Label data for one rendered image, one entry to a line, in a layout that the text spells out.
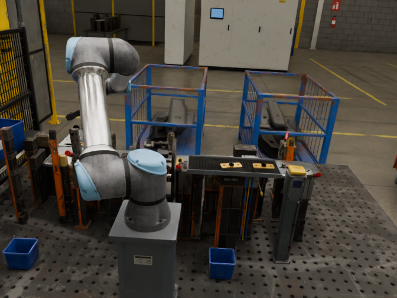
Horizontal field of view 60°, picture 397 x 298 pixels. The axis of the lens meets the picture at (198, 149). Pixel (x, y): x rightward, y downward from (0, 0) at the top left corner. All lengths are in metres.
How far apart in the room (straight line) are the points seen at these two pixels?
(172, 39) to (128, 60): 8.25
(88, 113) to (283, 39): 8.72
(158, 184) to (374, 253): 1.20
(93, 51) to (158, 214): 0.55
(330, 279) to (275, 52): 8.32
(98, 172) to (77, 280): 0.66
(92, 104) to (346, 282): 1.26
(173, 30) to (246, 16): 1.88
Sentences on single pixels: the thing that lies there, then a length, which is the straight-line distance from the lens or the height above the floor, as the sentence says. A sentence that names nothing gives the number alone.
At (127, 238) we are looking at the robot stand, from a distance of 1.10.
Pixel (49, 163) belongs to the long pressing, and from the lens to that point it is 1.81.
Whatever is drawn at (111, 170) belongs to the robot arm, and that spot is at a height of 1.31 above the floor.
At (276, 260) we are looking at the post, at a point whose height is 0.71.
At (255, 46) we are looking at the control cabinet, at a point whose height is 0.68.
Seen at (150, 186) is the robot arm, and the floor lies 1.25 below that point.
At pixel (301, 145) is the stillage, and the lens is 4.44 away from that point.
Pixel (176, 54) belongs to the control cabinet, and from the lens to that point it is 9.47.
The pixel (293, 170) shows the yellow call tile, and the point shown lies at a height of 1.16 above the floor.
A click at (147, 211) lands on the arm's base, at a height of 1.17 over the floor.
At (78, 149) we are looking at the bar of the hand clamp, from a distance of 1.65.
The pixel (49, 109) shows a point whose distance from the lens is 5.26.
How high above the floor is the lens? 1.77
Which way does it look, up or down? 24 degrees down
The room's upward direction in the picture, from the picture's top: 3 degrees clockwise
